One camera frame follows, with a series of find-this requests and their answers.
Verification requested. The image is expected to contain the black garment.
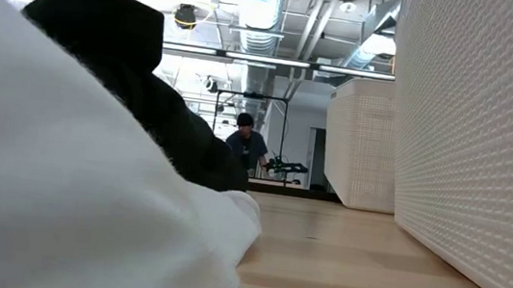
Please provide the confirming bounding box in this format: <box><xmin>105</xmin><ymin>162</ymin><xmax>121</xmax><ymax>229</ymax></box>
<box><xmin>3</xmin><ymin>0</ymin><xmax>269</xmax><ymax>196</ymax></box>

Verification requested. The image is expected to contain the black dome camera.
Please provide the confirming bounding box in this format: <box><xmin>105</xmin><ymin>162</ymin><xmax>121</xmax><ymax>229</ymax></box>
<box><xmin>202</xmin><ymin>75</ymin><xmax>221</xmax><ymax>95</ymax></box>

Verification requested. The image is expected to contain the white perforated plastic bin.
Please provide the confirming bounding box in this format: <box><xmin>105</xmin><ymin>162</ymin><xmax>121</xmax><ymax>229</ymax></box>
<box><xmin>316</xmin><ymin>73</ymin><xmax>411</xmax><ymax>215</ymax></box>
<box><xmin>367</xmin><ymin>0</ymin><xmax>513</xmax><ymax>288</ymax></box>

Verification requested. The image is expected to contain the long ceiling light strip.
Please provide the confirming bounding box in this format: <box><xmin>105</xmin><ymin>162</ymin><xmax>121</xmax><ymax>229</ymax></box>
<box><xmin>160</xmin><ymin>41</ymin><xmax>398</xmax><ymax>82</ymax></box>

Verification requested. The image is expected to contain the silver spiral ventilation duct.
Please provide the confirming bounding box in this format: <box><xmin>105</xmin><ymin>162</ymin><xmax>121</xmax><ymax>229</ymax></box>
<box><xmin>220</xmin><ymin>0</ymin><xmax>288</xmax><ymax>113</ymax></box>

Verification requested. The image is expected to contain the person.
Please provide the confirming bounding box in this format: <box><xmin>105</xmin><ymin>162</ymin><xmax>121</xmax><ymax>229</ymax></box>
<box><xmin>221</xmin><ymin>110</ymin><xmax>275</xmax><ymax>181</ymax></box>

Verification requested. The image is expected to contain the white cloth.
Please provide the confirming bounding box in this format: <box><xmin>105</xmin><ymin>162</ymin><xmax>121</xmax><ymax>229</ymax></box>
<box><xmin>0</xmin><ymin>0</ymin><xmax>290</xmax><ymax>288</ymax></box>

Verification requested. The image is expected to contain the black yellow cable reel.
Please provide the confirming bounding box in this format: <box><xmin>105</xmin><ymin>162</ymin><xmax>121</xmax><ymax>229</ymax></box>
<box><xmin>172</xmin><ymin>2</ymin><xmax>200</xmax><ymax>33</ymax></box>

